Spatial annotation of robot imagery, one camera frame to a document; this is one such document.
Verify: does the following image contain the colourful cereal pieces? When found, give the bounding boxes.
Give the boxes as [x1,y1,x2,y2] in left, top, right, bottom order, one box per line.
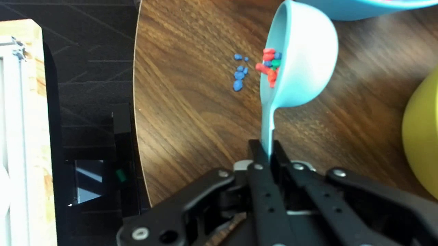
[232,47,282,91]

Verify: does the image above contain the blue plastic bowl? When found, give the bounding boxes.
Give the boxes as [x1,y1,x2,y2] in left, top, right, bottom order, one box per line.
[297,0,438,20]

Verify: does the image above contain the round dark wooden table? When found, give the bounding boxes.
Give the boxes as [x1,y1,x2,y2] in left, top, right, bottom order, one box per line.
[132,0,438,203]

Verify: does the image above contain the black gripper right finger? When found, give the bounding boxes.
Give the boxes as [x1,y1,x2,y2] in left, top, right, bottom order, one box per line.
[271,140,395,246]

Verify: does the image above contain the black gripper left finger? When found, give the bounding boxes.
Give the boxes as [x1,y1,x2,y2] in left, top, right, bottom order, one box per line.
[247,139,294,246]

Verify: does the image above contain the dark grey sofa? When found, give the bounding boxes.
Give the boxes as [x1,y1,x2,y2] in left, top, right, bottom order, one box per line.
[0,0,149,246]

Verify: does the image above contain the yellow plastic bowl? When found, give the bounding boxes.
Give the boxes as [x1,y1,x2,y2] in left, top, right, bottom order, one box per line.
[402,68,438,197]

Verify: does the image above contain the teal measuring cup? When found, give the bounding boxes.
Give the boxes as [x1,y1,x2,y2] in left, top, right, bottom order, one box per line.
[258,0,338,156]

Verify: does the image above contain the wooden frame board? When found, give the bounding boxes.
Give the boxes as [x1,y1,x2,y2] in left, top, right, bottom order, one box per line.
[0,18,57,246]

